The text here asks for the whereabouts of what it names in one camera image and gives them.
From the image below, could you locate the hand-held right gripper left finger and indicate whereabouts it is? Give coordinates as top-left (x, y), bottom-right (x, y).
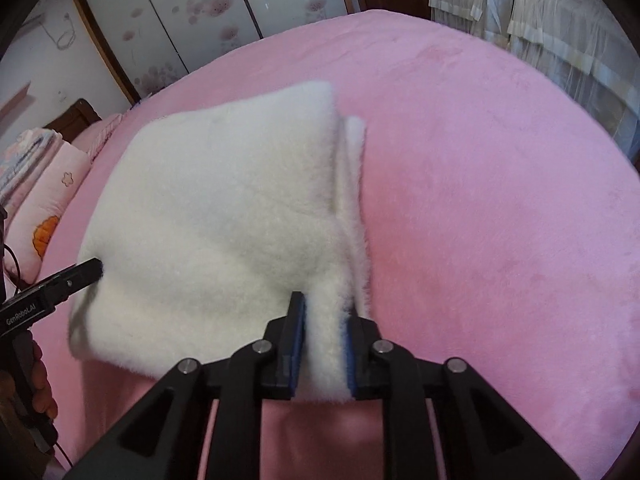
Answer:
top-left (62, 290), bottom-right (307, 480)

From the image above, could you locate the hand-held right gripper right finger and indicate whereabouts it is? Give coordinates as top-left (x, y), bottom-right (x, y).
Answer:
top-left (344, 316), bottom-right (577, 480)

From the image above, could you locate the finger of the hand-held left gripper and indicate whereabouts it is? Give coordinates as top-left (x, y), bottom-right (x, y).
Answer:
top-left (36, 257), bottom-right (105, 307)

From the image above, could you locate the white fluffy garment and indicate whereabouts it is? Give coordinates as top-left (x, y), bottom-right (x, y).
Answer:
top-left (67, 80), bottom-right (375, 405)

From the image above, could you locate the person's left hand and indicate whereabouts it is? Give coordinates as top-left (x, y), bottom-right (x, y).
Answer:
top-left (27, 341), bottom-right (59, 420)

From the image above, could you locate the pink pillow with orange print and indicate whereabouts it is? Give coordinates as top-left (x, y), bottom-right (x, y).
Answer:
top-left (4, 142), bottom-right (92, 277)

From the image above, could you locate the folded striped quilt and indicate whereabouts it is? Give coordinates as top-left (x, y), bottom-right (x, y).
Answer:
top-left (0, 127), bottom-right (62, 211)

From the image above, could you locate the pink ruffled pillow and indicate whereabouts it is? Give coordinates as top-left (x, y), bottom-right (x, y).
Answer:
top-left (75, 112), bottom-right (124, 162)

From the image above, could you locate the dark wooden headboard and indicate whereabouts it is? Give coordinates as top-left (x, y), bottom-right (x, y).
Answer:
top-left (44, 98), bottom-right (104, 143)

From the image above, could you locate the pink bed blanket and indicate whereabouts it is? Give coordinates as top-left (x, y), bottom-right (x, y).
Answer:
top-left (27, 7), bottom-right (640, 480)

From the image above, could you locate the floral sliding door wardrobe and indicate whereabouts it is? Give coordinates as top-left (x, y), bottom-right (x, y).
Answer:
top-left (69, 0), bottom-right (362, 107)

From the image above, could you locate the beige lace covered furniture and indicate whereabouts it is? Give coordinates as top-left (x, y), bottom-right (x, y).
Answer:
top-left (428, 0), bottom-right (640, 163)

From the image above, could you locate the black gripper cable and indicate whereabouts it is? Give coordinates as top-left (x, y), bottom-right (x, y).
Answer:
top-left (0, 204), bottom-right (73, 473)

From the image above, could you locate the wall wire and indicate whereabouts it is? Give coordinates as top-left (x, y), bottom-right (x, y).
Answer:
top-left (37, 10), bottom-right (77, 52)

